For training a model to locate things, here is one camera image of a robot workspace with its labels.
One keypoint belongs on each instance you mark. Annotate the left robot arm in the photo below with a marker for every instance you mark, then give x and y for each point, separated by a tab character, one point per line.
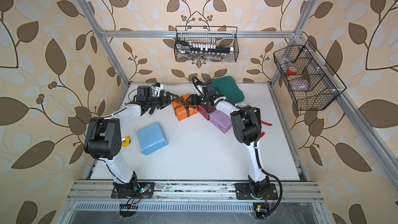
104	140

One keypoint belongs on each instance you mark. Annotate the red ribbon bow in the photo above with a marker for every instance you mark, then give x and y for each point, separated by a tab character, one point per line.
266	124

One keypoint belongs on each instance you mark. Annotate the brown ribbon bow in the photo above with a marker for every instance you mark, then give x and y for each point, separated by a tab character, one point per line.
185	105

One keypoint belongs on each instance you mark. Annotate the socket set rail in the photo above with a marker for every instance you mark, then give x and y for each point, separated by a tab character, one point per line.
188	47

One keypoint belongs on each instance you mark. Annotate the black wire basket back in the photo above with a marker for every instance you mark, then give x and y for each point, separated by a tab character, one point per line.
222	36

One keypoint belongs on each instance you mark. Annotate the dark red gift box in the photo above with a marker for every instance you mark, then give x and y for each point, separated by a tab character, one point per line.
203	112

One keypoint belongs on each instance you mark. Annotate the purple gift box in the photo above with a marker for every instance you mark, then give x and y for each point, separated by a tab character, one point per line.
221	121

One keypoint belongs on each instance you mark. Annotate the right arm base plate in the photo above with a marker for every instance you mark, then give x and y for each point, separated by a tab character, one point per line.
246	191

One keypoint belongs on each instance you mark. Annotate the black wire basket right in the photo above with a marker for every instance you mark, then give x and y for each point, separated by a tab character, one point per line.
316	85

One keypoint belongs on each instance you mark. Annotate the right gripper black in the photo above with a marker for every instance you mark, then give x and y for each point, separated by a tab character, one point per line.
195	99

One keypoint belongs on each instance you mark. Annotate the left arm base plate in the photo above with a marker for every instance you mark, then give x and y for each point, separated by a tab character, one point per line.
135	189

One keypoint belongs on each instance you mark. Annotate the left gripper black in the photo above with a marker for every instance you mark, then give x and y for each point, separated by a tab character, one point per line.
162	103

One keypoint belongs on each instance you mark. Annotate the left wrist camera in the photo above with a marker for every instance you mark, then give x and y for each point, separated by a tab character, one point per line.
157	89

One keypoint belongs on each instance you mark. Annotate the green plastic tool case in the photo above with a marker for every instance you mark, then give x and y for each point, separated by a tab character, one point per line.
228	88

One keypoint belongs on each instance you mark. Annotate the black wire basket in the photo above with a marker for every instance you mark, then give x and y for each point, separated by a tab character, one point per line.
222	36
316	85

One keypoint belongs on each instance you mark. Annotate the blue gift box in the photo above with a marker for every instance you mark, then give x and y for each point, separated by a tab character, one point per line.
151	139

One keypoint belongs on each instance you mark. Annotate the red object in basket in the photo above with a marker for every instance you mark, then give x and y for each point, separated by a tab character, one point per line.
292	70

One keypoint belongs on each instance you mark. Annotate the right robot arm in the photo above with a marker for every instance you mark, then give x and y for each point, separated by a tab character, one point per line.
246	125

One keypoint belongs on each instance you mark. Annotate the aluminium front rail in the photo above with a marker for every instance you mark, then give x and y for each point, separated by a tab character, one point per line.
201	191

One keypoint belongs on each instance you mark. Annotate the orange gift box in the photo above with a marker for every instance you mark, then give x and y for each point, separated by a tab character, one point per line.
184	107

